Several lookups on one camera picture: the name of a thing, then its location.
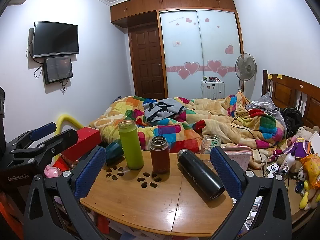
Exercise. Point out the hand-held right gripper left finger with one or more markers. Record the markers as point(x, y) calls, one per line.
point(88, 173)

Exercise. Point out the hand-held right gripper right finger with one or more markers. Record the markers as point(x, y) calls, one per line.
point(226, 173)

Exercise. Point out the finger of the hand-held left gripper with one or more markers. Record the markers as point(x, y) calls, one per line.
point(41, 130)
point(63, 137)

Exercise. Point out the black thermos cup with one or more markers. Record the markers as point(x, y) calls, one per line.
point(197, 173)

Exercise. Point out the teal cup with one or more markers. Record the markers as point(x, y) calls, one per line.
point(113, 153)

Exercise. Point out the red thermos cup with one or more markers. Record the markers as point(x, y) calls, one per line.
point(160, 157)

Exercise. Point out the yellow tube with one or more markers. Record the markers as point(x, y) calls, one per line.
point(72, 121)

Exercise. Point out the pink pouch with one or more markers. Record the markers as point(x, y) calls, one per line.
point(240, 158)

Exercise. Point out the red box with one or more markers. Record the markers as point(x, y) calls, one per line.
point(85, 140)

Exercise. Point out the clear glass jar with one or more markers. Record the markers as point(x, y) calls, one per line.
point(207, 145)

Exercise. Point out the pink piggy bank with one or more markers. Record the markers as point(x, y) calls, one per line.
point(53, 172)

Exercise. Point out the colourful checked blanket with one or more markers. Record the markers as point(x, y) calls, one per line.
point(220, 127)

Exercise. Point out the white power strip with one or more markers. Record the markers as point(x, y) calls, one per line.
point(275, 170)

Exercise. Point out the green bottle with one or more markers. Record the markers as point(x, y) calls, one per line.
point(131, 145)

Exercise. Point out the white squeeze bottle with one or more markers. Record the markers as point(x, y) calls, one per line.
point(290, 159)

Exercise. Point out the wooden folding table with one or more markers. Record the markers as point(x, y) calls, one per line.
point(155, 205)

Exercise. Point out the purple doll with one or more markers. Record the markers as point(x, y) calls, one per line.
point(298, 146)

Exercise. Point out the grey pillow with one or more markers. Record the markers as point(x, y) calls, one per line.
point(265, 103)

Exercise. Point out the white suitcase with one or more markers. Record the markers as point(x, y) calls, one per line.
point(213, 90)

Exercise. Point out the orange snack packet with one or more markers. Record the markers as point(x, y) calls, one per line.
point(311, 167)

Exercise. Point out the black clothing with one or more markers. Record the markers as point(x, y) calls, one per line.
point(292, 120)

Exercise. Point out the yellow plush toy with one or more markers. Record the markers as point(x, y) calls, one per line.
point(308, 196)

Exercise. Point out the beige plush toy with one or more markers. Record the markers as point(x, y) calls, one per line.
point(306, 132)

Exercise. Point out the grey and black garment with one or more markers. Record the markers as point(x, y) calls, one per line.
point(162, 110)

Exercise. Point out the wooden headboard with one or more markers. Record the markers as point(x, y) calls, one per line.
point(287, 92)

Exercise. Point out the standing fan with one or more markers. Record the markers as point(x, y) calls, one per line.
point(246, 68)

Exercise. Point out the brown wooden door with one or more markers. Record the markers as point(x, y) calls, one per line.
point(147, 62)

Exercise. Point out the wardrobe with heart stickers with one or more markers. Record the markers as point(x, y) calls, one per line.
point(200, 42)

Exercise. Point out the small wall monitor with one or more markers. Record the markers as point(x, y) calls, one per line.
point(58, 70)

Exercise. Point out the wall television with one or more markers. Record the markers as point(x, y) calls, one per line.
point(56, 39)

